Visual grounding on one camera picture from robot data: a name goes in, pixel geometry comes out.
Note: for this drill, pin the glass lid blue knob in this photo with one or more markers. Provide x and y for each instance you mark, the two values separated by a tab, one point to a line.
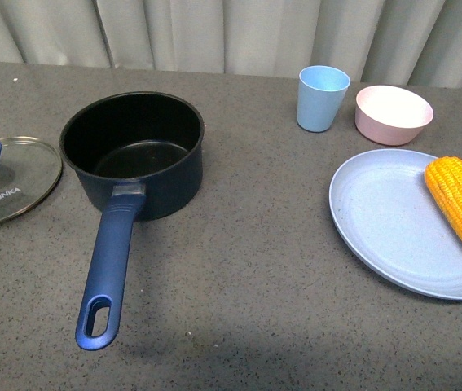
29	171

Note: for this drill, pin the dark blue saucepan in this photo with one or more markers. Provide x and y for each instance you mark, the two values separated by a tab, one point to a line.
138	157

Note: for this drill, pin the light blue cup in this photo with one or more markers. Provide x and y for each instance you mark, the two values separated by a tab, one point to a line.
321	91

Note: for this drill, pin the light blue plate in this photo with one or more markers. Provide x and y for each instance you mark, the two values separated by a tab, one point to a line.
386	215

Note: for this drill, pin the pink bowl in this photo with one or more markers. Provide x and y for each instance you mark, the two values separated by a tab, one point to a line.
390	115

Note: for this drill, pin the white curtain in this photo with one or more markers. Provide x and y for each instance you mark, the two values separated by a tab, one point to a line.
394	42

